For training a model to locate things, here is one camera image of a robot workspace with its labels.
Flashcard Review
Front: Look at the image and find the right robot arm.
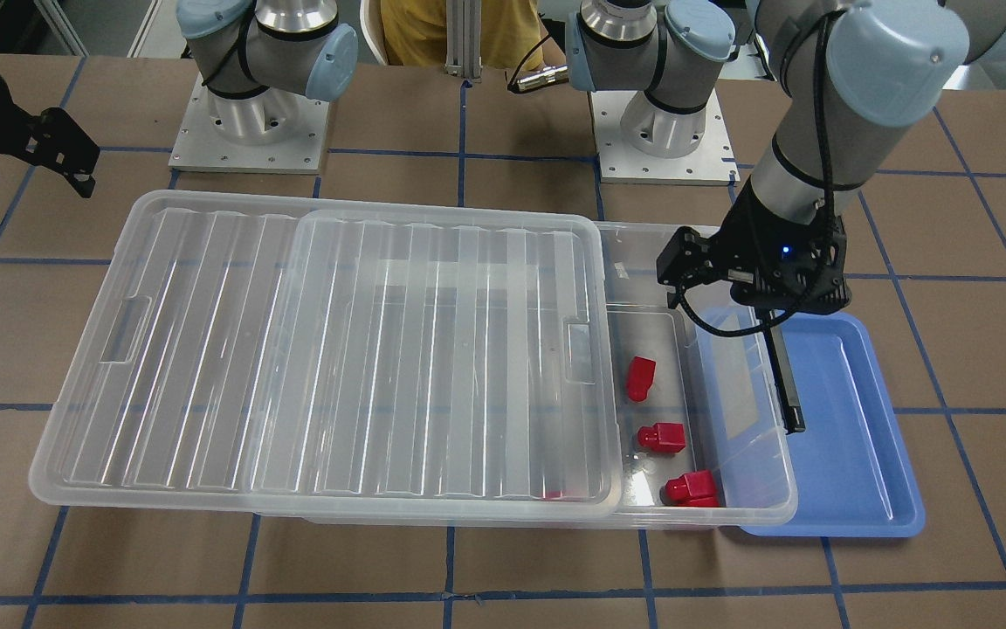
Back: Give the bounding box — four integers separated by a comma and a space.
0, 1, 358, 198

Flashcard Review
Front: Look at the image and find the aluminium frame post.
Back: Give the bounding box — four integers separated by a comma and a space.
444, 0, 483, 84

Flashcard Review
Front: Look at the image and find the clear plastic storage box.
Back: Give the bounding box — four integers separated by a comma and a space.
250, 218, 799, 530

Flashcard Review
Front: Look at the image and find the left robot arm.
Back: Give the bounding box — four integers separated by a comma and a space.
176, 1, 1006, 321

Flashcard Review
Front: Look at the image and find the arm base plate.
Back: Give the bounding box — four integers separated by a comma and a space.
589, 91, 740, 186
169, 76, 333, 175

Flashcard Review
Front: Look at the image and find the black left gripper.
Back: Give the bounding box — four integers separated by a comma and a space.
656, 183, 851, 315

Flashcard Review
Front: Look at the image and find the red block front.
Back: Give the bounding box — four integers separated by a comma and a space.
660, 469, 721, 508

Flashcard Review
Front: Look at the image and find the clear plastic box lid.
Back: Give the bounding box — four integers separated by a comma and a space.
29, 190, 623, 526

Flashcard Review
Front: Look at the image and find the blue plastic tray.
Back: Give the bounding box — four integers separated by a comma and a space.
696, 314, 926, 538

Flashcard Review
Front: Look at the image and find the person in yellow shirt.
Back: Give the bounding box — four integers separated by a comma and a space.
378, 1, 554, 72

